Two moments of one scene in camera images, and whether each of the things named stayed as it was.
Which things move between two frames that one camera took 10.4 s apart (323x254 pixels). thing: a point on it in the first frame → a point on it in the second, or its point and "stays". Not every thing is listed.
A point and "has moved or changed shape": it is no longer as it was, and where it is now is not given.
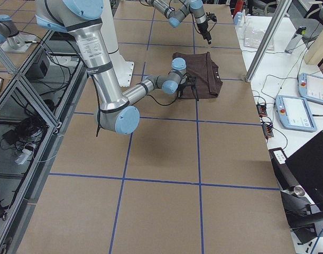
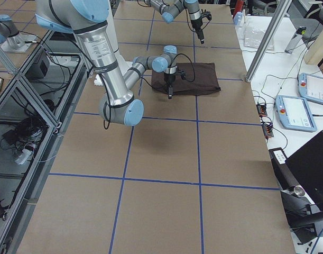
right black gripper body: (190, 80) → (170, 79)
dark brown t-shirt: (205, 72) has moved or changed shape
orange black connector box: (261, 110) stays
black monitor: (311, 164) stays
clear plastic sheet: (253, 38) stays
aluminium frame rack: (28, 129) stays
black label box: (278, 156) stays
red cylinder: (238, 7) stays
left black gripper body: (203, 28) → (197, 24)
